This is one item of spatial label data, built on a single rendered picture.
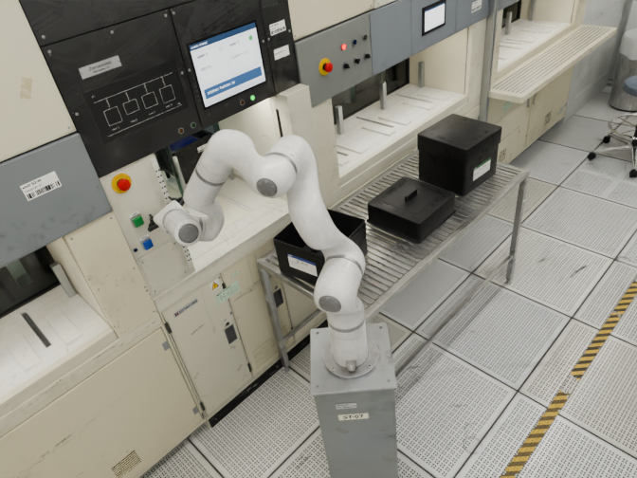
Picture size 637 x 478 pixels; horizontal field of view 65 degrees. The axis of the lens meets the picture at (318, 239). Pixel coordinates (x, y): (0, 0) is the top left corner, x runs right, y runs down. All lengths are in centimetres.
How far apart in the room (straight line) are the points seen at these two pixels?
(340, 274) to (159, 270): 80
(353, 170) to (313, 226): 120
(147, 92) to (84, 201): 39
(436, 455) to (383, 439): 54
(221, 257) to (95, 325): 53
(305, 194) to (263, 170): 17
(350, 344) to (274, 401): 108
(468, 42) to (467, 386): 190
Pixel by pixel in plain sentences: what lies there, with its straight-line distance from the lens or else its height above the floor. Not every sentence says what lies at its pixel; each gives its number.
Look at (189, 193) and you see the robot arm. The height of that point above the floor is 141.
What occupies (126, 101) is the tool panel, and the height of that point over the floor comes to 159.
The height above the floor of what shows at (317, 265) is 88.
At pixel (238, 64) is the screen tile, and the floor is 157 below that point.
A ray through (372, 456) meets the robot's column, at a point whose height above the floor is 34.
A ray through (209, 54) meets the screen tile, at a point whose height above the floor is 163.
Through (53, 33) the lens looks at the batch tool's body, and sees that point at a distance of 159.
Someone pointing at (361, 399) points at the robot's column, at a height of 70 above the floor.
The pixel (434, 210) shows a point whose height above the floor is 86.
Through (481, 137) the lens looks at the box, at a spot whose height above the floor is 101.
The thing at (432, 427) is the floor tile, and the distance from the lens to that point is 248.
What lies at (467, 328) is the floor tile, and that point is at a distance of 286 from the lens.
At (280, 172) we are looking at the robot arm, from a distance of 120.
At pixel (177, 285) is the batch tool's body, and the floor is 86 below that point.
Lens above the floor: 210
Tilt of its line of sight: 37 degrees down
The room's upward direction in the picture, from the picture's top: 9 degrees counter-clockwise
